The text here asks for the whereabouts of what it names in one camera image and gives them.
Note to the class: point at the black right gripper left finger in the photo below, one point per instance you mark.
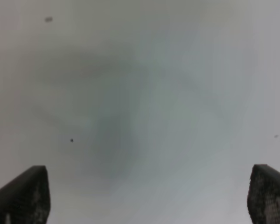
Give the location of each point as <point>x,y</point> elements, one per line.
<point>26,199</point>

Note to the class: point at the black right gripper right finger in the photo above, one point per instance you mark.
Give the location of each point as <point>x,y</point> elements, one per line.
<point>263,200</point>

